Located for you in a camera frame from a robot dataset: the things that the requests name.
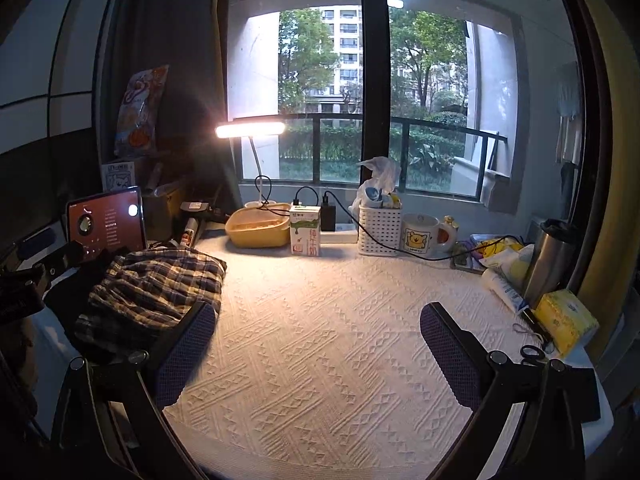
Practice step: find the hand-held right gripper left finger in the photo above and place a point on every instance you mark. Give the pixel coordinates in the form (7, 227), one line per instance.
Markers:
(187, 355)

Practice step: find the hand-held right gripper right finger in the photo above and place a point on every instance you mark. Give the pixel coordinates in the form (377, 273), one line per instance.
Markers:
(450, 355)

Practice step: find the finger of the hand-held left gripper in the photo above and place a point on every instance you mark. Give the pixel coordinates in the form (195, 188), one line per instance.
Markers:
(62, 260)

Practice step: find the plaid pants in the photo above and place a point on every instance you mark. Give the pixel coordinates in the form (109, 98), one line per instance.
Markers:
(150, 285)

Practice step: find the tablet with red screen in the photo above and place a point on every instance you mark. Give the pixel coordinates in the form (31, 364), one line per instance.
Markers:
(105, 220)

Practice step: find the white roll pack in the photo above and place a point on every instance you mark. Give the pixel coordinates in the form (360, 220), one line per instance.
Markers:
(502, 287)

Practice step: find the white bear print box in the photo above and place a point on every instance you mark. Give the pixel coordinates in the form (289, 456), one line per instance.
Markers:
(120, 175)

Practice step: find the brown cardboard box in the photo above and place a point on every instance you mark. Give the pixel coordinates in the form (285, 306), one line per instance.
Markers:
(160, 210)

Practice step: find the white plastic packet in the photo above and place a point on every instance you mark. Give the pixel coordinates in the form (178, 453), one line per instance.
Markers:
(515, 262)

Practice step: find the yellow printed packet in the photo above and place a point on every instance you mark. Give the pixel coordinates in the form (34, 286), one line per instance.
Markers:
(487, 247)

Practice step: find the white spray can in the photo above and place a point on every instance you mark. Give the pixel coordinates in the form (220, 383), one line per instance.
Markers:
(190, 235)

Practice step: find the yellow tissue pack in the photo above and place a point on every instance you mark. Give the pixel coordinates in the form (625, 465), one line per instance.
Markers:
(565, 320)

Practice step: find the white bear print mug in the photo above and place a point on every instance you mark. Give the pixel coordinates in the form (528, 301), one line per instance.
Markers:
(417, 237)

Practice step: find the stainless steel kettle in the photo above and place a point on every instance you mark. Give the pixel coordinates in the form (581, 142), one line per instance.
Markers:
(547, 265)

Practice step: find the small yellow duck figure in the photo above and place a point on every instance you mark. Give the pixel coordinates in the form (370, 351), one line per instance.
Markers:
(449, 221)

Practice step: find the yellow food container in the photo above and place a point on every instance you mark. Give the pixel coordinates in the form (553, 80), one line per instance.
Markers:
(255, 235)

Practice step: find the black box with label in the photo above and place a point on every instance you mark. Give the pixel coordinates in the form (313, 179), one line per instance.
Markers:
(192, 206)

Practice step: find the white perforated basket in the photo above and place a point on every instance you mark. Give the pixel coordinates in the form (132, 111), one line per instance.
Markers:
(380, 230)

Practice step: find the green white milk carton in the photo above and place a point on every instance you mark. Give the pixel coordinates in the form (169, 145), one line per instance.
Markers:
(305, 235)

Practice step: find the colourful snack bag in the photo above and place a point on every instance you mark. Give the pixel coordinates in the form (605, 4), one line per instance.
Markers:
(140, 110)

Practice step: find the blue white cup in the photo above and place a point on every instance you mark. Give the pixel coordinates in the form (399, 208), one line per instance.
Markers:
(372, 195)

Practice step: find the black charger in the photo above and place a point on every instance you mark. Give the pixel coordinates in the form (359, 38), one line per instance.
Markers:
(328, 217)

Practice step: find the white plastic bag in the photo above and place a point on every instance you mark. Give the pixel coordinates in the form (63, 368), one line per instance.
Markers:
(382, 170)

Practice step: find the dark curtain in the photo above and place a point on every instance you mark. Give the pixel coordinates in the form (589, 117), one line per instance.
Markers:
(170, 60)

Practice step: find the white desk lamp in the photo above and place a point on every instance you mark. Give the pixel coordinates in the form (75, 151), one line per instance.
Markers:
(250, 128)

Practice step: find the black balcony railing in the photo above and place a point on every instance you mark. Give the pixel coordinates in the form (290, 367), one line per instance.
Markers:
(316, 150)

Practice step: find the yellow curtain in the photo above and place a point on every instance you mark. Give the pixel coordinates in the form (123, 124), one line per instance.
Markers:
(610, 160)

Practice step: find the light hanging clothes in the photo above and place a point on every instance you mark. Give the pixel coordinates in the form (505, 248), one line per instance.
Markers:
(570, 100)

